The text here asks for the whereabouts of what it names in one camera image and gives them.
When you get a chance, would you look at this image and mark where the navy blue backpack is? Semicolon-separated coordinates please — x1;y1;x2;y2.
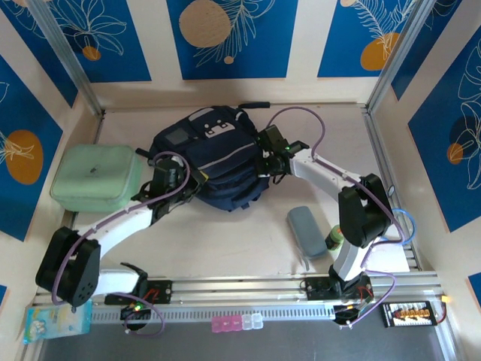
135;100;291;214

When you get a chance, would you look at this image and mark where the grey blue glasses case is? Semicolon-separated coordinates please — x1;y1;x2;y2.
286;205;328;260

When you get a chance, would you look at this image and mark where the mint green lunch bag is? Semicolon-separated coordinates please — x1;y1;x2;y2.
50;144;144;214

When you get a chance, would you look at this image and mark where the light blue wipes pack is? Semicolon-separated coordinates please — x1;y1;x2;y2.
23;299;93;345

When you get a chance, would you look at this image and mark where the green bottle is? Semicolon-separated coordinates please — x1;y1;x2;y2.
325;224;343;251

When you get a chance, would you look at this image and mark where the blue poster beige circle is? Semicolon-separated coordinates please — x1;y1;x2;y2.
166;0;299;80

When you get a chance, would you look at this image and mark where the blue poster white flower outline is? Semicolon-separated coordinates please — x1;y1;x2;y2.
44;0;153;83

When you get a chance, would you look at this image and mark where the blue poster orange circle feather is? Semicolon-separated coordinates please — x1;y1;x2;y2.
317;0;419;79

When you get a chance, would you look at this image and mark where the black controller board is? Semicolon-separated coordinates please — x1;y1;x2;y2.
120;302;153;325
333;303;374;326

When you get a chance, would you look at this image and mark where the pink clear pill organizer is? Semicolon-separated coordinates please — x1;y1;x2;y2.
211;314;264;333

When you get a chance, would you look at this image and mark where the blue poster dark circle leaf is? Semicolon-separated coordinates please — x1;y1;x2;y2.
407;35;481;233

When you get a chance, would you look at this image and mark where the blue poster large orange circle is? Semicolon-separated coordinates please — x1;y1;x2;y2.
0;54;64;242

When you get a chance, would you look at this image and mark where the black power distribution board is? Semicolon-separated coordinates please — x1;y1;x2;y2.
382;300;437;328

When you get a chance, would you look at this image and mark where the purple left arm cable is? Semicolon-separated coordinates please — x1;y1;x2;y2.
50;150;191;336

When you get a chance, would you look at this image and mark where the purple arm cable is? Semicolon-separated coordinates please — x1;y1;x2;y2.
266;107;407;332
50;150;191;336

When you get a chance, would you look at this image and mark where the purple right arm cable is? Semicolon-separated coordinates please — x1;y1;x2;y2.
266;107;407;332

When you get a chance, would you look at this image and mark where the aluminium table side rail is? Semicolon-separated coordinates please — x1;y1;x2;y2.
55;111;106;280
363;108;421;272

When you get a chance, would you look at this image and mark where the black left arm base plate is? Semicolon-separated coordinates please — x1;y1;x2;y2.
104;278;174;305

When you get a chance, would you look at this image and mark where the aluminium mounting rail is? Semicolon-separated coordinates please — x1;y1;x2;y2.
32;271;446;306

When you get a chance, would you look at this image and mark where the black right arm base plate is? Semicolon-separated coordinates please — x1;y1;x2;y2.
304;276;375;302

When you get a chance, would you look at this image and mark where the blue cable ring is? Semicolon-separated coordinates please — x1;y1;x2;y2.
390;208;418;246

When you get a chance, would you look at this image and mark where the grey slotted cable duct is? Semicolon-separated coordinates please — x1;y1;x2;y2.
89;303;388;325

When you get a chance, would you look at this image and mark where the aluminium frame post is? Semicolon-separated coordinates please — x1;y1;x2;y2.
28;0;105;116
366;0;441;113

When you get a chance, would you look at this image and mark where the blue wall poster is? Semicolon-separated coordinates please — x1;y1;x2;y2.
390;0;464;101
0;0;79;109

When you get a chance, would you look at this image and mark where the yellow plug power wire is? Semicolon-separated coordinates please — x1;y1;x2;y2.
434;295;453;325

